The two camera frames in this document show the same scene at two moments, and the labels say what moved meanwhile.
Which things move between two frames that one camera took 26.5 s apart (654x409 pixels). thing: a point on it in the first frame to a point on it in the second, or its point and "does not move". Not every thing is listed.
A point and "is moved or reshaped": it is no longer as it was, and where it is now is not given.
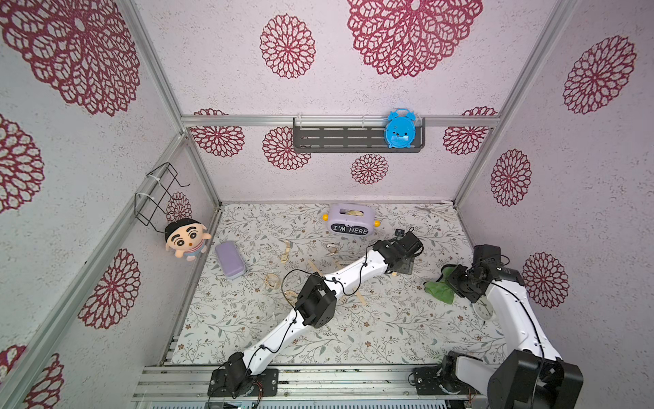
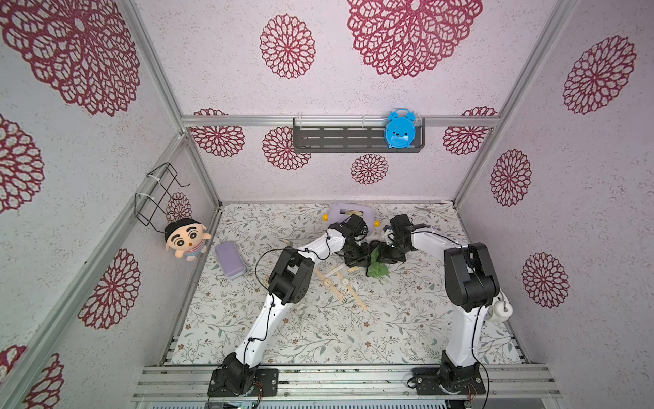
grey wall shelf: x=349 y=135 does not move
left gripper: x=408 y=268 to x=361 y=262
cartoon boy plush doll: x=186 y=238 does not move
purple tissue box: x=351 y=220 does not move
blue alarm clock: x=400 y=128 does not move
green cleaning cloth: x=441 y=289 is moved or reshaped
